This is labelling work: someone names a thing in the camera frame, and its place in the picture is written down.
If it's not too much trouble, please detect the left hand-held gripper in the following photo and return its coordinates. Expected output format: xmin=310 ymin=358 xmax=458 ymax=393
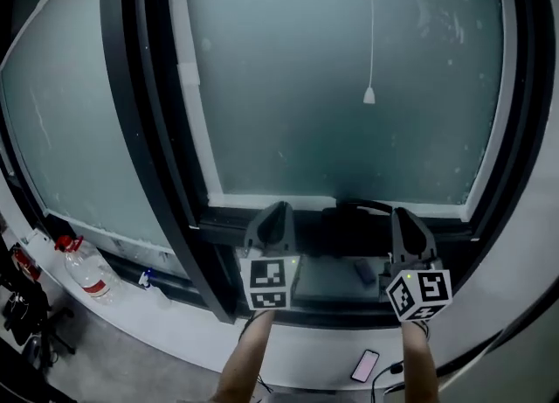
xmin=238 ymin=200 xmax=302 ymax=311

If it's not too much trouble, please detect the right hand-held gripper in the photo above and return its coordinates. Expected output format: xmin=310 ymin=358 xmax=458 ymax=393
xmin=377 ymin=207 xmax=453 ymax=323

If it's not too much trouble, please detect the window blind pull cord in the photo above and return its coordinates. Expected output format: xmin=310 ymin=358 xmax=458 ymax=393
xmin=362 ymin=0 xmax=377 ymax=105

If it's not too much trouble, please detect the person's left forearm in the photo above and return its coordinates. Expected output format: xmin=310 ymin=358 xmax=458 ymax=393
xmin=211 ymin=309 xmax=274 ymax=403

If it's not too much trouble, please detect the person's right forearm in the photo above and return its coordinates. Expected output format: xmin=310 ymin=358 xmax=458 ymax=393
xmin=401 ymin=320 xmax=440 ymax=403

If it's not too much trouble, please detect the small frosted window sash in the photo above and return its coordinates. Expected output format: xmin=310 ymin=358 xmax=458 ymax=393
xmin=168 ymin=0 xmax=514 ymax=222

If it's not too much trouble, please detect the large frosted window sash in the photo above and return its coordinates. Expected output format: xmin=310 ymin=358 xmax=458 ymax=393
xmin=0 ymin=0 xmax=178 ymax=258

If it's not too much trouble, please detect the clear spray bottle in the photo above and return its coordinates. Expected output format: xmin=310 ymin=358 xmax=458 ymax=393
xmin=138 ymin=268 xmax=171 ymax=306

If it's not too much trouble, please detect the smartphone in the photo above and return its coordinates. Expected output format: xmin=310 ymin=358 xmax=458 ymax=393
xmin=350 ymin=348 xmax=380 ymax=384

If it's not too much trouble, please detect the person's light top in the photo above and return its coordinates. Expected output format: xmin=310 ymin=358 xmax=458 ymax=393
xmin=261 ymin=389 xmax=340 ymax=403

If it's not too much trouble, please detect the large clear water bottle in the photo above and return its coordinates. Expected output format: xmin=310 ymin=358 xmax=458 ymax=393
xmin=54 ymin=234 xmax=123 ymax=306

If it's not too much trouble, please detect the red cylindrical canister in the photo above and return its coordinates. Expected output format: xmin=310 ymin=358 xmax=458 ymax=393
xmin=10 ymin=243 xmax=43 ymax=282

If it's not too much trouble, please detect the black window handle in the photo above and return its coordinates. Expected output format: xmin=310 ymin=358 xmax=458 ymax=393
xmin=321 ymin=198 xmax=394 ymax=222

